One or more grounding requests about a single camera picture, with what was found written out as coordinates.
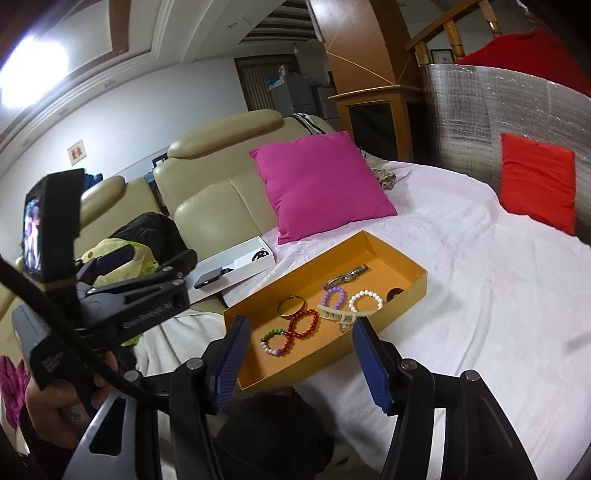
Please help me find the white pearl bracelet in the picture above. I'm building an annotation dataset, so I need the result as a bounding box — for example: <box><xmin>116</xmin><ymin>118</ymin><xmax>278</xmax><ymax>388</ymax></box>
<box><xmin>348</xmin><ymin>289</ymin><xmax>386</xmax><ymax>315</ymax></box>

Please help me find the multicolour bead bracelet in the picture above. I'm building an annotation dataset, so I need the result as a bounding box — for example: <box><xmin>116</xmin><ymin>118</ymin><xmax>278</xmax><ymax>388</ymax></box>
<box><xmin>259</xmin><ymin>327</ymin><xmax>296</xmax><ymax>357</ymax></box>

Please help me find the red cushion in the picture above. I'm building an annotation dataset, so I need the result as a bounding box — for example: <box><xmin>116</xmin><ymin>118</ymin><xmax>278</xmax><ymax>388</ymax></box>
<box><xmin>499</xmin><ymin>133</ymin><xmax>576</xmax><ymax>236</ymax></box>
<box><xmin>456</xmin><ymin>29</ymin><xmax>590</xmax><ymax>96</ymax></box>

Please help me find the purple bead bracelet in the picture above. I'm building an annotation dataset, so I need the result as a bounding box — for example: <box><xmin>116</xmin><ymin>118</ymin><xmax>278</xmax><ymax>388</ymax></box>
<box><xmin>321</xmin><ymin>285</ymin><xmax>348</xmax><ymax>311</ymax></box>

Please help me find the person's left hand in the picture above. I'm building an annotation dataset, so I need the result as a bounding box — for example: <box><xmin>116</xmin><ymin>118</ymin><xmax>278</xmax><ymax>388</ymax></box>
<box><xmin>25</xmin><ymin>379</ymin><xmax>91</xmax><ymax>449</ymax></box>

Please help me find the orange cardboard box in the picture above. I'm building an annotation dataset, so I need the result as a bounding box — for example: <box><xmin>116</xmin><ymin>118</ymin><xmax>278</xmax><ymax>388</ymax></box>
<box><xmin>224</xmin><ymin>231</ymin><xmax>428</xmax><ymax>393</ymax></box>

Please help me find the beige hair claw clip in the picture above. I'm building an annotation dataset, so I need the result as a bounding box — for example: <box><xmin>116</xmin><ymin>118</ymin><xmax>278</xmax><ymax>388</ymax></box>
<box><xmin>317</xmin><ymin>305</ymin><xmax>376</xmax><ymax>333</ymax></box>

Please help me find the black bag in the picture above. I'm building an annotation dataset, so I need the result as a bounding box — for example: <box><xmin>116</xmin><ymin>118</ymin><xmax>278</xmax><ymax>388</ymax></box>
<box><xmin>110</xmin><ymin>212</ymin><xmax>187</xmax><ymax>265</ymax></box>

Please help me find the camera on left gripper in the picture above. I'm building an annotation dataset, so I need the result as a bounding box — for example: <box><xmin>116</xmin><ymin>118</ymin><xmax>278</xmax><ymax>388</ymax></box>
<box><xmin>22</xmin><ymin>169</ymin><xmax>85</xmax><ymax>286</ymax></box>

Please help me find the dark metal bangle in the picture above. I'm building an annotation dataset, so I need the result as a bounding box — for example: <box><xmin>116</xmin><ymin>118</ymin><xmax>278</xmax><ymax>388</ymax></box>
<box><xmin>276</xmin><ymin>295</ymin><xmax>307</xmax><ymax>320</ymax></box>

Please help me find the silver foil headboard panel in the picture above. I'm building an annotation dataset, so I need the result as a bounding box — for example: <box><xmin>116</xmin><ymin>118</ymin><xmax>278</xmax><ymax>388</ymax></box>
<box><xmin>423</xmin><ymin>64</ymin><xmax>590</xmax><ymax>243</ymax></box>

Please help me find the yellow green cloth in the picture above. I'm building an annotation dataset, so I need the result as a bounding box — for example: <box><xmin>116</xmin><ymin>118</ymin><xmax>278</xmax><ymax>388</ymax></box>
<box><xmin>78</xmin><ymin>237</ymin><xmax>160</xmax><ymax>347</ymax></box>

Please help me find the wooden cabinet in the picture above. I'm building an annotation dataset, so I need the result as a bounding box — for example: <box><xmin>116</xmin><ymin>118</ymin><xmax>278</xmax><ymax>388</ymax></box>
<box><xmin>306</xmin><ymin>0</ymin><xmax>431</xmax><ymax>163</ymax></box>

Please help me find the wooden chair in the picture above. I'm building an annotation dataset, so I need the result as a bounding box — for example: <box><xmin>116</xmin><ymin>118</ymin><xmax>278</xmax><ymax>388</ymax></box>
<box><xmin>405</xmin><ymin>0</ymin><xmax>502</xmax><ymax>66</ymax></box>

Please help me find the small framed wall picture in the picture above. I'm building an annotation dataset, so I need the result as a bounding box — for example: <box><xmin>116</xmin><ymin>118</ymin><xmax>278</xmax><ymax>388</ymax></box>
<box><xmin>67</xmin><ymin>140</ymin><xmax>86</xmax><ymax>165</ymax></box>

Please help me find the black smartphone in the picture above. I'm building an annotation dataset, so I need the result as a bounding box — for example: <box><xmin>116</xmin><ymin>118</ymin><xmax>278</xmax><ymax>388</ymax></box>
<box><xmin>193</xmin><ymin>267</ymin><xmax>233</xmax><ymax>289</ymax></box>

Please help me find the beige leather sofa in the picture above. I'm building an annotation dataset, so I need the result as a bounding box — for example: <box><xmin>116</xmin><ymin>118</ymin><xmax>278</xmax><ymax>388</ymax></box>
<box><xmin>0</xmin><ymin>109</ymin><xmax>339</xmax><ymax>361</ymax></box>

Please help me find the red bead bracelet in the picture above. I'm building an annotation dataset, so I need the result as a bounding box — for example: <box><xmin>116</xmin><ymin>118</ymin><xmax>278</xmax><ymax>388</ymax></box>
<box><xmin>286</xmin><ymin>307</ymin><xmax>321</xmax><ymax>340</ymax></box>

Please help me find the magenta cushion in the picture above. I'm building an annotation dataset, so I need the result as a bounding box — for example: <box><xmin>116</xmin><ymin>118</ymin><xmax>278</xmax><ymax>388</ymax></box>
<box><xmin>249</xmin><ymin>131</ymin><xmax>398</xmax><ymax>245</ymax></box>

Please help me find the black cable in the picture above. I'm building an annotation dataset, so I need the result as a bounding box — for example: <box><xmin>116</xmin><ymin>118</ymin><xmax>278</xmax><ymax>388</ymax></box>
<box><xmin>0</xmin><ymin>255</ymin><xmax>56</xmax><ymax>324</ymax></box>

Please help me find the white flat box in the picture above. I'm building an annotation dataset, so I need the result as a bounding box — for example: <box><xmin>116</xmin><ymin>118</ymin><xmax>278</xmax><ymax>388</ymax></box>
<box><xmin>185</xmin><ymin>237</ymin><xmax>276</xmax><ymax>304</ymax></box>

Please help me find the patterned fabric piece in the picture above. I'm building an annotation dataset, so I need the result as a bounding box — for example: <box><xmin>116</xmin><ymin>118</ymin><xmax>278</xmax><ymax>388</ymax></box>
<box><xmin>360</xmin><ymin>149</ymin><xmax>397</xmax><ymax>191</ymax></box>

